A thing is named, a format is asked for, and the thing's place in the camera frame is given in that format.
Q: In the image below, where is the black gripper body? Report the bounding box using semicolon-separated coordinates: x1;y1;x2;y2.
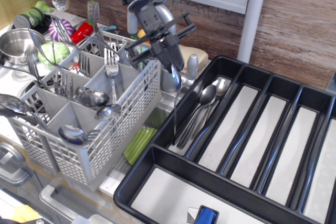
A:
125;0;196;67

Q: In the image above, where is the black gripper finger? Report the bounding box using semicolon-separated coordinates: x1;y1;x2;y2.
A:
151;42;173;73
165;36;184;71

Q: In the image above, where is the small steel spoon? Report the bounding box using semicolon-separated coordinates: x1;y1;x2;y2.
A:
171;63;182;145

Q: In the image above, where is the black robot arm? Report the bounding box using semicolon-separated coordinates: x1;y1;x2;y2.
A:
121;0;196;72

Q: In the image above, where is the dark steel spoon in tray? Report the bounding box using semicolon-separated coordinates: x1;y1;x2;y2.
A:
176;84;217;148

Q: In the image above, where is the light steel spoon in tray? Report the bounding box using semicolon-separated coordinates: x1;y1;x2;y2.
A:
167;77;228;146

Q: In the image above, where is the small spoon centre basket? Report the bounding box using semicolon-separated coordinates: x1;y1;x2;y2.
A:
95;104;121;121

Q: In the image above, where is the grey plastic cutlery basket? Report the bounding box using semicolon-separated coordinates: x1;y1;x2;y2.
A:
9;41;161;191

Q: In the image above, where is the large spoon centre basket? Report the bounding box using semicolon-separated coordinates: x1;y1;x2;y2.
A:
77;89;110;108

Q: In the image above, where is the large spoon basket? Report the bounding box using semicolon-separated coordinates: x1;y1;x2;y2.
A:
77;89;110;108
58;125;88;145
1;93;52;134

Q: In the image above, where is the large spoon front basket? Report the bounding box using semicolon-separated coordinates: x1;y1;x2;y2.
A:
58;125;88;145

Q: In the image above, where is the fork left of basket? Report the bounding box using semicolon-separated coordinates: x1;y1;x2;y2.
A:
25;52;50;91

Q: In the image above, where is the black cutlery tray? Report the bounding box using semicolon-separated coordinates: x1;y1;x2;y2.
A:
113;56;335;223

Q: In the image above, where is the large spoon left basket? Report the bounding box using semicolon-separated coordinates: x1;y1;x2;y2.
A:
1;93;52;134

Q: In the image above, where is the blue object in tray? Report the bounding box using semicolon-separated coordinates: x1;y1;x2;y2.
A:
186;205;219;224

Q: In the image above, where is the yellow toy fruit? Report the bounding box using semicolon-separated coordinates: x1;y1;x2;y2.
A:
137;29;146;39

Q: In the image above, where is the beige sponge block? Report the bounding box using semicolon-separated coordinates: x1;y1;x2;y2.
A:
179;45;208;71

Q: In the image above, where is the silver kitchen faucet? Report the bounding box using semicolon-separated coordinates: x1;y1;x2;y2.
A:
127;1;200;93

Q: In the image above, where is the steel fork rear compartment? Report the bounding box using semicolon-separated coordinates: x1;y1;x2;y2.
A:
104;42;119;103

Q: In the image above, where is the hanging steel grater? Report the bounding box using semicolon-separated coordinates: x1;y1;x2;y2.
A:
87;0;100;26

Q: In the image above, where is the red toy pepper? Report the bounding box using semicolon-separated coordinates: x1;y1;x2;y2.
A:
71;20;94;44

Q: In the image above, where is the purple white toy vegetable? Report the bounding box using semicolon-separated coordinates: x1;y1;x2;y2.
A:
48;18;74;42

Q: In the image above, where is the green toy cabbage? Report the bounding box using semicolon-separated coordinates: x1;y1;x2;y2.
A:
38;42;70;69

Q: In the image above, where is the green toy can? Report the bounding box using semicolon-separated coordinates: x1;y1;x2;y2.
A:
13;7;44;28

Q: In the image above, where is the steel cooking pot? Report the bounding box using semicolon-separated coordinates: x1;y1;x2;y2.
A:
1;28;38;65

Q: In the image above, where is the yellow object bottom left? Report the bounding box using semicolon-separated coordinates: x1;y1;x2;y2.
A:
10;205;40;223

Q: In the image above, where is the grey metal post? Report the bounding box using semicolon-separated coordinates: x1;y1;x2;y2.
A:
237;0;264;63

